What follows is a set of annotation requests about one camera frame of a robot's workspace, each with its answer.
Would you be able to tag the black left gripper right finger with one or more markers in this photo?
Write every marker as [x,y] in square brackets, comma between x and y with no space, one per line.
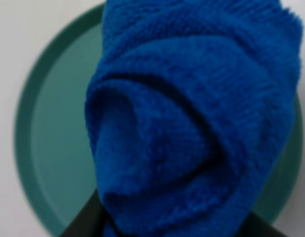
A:
[257,227]

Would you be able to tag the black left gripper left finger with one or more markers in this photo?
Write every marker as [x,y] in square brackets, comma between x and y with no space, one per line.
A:
[90,221]

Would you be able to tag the blue towel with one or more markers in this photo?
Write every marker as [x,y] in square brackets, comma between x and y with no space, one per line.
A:
[188,110]

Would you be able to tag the green round plate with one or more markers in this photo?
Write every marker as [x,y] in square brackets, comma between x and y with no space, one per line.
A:
[54,155]

